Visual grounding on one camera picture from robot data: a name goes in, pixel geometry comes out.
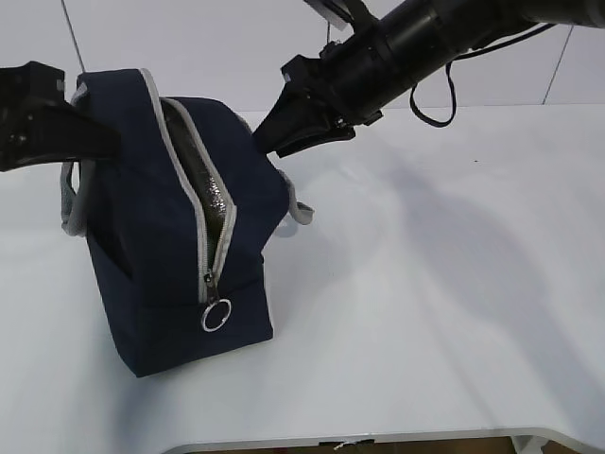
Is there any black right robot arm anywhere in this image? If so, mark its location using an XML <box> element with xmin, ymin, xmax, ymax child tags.
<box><xmin>253</xmin><ymin>0</ymin><xmax>604</xmax><ymax>157</ymax></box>

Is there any navy blue lunch bag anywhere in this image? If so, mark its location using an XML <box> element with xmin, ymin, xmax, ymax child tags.
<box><xmin>60</xmin><ymin>69</ymin><xmax>314</xmax><ymax>377</ymax></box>

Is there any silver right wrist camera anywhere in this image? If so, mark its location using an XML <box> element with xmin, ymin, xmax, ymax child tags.
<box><xmin>304</xmin><ymin>0</ymin><xmax>354</xmax><ymax>30</ymax></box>

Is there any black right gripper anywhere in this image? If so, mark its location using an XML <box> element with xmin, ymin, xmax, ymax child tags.
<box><xmin>253</xmin><ymin>42</ymin><xmax>392</xmax><ymax>158</ymax></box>

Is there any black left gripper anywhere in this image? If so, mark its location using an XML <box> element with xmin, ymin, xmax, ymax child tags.
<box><xmin>1</xmin><ymin>61</ymin><xmax>121</xmax><ymax>171</ymax></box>

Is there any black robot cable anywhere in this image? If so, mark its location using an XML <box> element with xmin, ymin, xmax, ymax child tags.
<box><xmin>408</xmin><ymin>18</ymin><xmax>559</xmax><ymax>128</ymax></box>

